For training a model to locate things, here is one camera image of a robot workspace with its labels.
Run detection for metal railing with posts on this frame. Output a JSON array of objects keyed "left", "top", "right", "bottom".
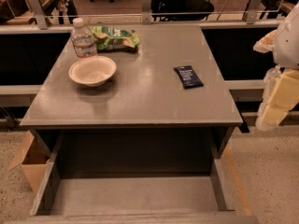
[{"left": 0, "top": 0, "right": 286, "bottom": 35}]

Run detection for clear plastic water bottle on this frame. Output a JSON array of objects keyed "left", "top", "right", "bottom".
[{"left": 71, "top": 18, "right": 97, "bottom": 59}]

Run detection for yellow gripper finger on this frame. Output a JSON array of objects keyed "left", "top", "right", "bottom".
[
  {"left": 253, "top": 30, "right": 277, "bottom": 53},
  {"left": 255, "top": 69, "right": 299, "bottom": 131}
]

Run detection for green snack chip bag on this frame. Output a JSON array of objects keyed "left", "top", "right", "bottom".
[{"left": 91, "top": 26, "right": 139, "bottom": 52}]

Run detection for white paper bowl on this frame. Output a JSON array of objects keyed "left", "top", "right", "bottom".
[{"left": 68, "top": 56, "right": 117, "bottom": 87}]

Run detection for open grey top drawer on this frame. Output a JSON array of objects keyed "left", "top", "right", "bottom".
[{"left": 6, "top": 130, "right": 259, "bottom": 224}]

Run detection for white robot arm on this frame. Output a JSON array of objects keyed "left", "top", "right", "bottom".
[{"left": 253, "top": 4, "right": 299, "bottom": 131}]

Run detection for grey cabinet desk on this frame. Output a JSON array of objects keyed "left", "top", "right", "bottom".
[{"left": 20, "top": 23, "right": 244, "bottom": 161}]

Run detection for brown cardboard box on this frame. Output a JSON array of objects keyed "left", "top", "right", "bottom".
[{"left": 8, "top": 131, "right": 50, "bottom": 193}]

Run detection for dark blue rxbar wrapper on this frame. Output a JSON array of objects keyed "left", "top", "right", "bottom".
[{"left": 174, "top": 65, "right": 204, "bottom": 89}]

